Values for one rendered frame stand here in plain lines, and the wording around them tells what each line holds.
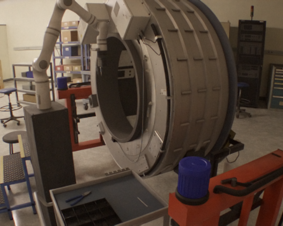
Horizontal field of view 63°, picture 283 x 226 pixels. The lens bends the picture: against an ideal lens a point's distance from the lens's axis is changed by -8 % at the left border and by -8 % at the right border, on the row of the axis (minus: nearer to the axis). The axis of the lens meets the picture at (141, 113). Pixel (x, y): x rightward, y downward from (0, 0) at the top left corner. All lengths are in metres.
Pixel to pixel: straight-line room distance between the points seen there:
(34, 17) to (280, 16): 7.79
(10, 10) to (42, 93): 9.06
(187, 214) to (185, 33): 0.99
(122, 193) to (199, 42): 0.99
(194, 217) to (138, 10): 1.10
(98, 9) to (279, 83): 4.71
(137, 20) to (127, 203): 1.02
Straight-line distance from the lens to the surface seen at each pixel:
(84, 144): 3.13
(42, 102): 1.64
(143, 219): 1.30
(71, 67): 7.81
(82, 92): 2.92
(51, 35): 1.61
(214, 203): 1.00
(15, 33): 10.36
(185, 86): 1.34
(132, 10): 1.44
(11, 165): 2.57
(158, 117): 1.44
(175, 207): 0.96
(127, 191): 1.51
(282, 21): 6.92
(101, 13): 2.02
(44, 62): 1.59
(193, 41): 1.47
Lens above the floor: 1.53
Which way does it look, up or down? 17 degrees down
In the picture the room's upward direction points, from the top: straight up
